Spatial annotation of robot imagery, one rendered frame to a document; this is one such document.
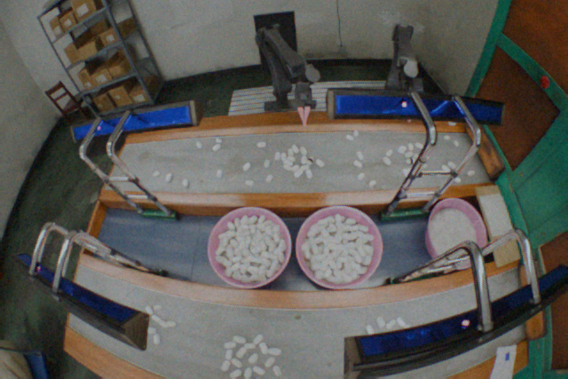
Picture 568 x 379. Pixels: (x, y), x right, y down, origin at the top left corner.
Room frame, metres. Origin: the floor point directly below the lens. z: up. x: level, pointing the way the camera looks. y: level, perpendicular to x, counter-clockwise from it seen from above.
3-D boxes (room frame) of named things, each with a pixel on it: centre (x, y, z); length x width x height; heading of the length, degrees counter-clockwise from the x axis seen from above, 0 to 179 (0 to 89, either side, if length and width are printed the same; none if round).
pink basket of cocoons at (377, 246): (0.17, -0.13, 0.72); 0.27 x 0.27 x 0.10
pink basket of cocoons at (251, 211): (0.22, 0.15, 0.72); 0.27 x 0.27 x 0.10
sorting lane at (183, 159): (0.53, -0.02, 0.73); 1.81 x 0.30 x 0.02; 81
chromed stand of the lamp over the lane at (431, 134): (0.33, -0.42, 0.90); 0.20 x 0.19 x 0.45; 81
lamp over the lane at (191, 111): (0.56, 0.52, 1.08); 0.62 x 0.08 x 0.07; 81
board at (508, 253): (0.07, -0.78, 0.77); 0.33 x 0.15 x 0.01; 171
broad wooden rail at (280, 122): (0.74, -0.05, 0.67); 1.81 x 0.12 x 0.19; 81
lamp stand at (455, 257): (-0.07, -0.36, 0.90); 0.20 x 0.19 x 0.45; 81
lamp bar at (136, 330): (0.00, 0.60, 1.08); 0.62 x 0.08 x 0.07; 81
